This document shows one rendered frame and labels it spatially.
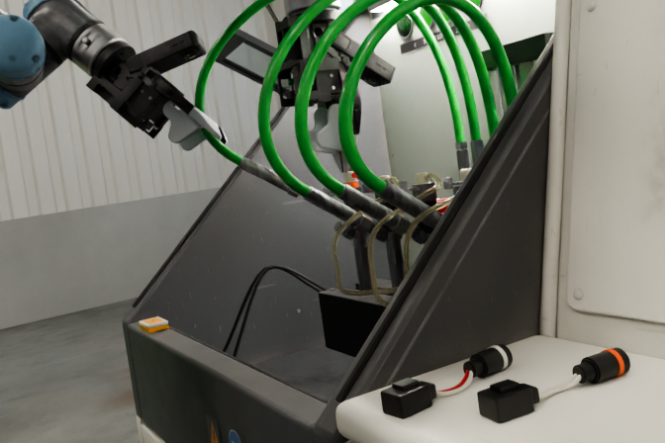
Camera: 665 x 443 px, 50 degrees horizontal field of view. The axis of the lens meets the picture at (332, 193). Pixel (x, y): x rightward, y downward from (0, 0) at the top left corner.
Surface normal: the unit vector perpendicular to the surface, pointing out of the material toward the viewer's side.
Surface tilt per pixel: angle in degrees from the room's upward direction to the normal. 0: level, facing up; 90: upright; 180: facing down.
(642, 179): 76
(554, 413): 0
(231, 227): 90
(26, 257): 90
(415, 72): 90
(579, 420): 0
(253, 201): 90
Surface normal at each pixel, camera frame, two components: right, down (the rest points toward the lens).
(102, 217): 0.57, -0.04
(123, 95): -0.13, -0.15
